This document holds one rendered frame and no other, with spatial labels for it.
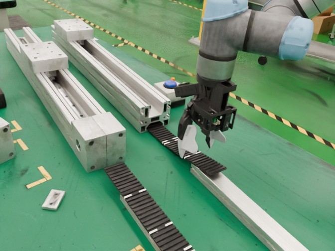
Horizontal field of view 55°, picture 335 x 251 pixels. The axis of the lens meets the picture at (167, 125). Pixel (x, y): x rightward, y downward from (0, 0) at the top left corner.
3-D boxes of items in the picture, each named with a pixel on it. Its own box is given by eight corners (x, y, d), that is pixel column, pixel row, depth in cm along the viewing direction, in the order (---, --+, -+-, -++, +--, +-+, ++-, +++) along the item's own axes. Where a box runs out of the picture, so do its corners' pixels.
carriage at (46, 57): (69, 75, 105) (68, 56, 101) (34, 81, 99) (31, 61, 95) (54, 59, 115) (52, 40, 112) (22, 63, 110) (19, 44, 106)
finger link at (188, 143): (184, 169, 70) (201, 133, 67) (169, 154, 74) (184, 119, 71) (194, 169, 72) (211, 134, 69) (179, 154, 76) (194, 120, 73)
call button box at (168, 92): (185, 104, 107) (187, 87, 103) (160, 111, 102) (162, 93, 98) (171, 94, 112) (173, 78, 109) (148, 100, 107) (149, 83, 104)
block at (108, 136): (133, 158, 81) (135, 126, 76) (87, 173, 75) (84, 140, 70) (118, 139, 87) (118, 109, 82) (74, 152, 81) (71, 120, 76)
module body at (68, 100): (110, 142, 86) (109, 114, 81) (74, 152, 81) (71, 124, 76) (32, 46, 140) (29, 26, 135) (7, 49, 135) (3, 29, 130)
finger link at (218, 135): (221, 158, 76) (218, 131, 70) (206, 145, 80) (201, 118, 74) (231, 151, 77) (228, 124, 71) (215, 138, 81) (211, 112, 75)
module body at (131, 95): (168, 125, 95) (171, 100, 91) (139, 133, 90) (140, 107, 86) (74, 41, 149) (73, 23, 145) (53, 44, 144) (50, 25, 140)
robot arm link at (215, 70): (190, 50, 64) (221, 46, 68) (188, 71, 66) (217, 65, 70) (215, 63, 58) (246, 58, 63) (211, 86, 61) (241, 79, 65)
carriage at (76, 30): (94, 45, 131) (93, 28, 127) (68, 48, 125) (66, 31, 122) (80, 33, 142) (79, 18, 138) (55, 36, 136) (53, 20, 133)
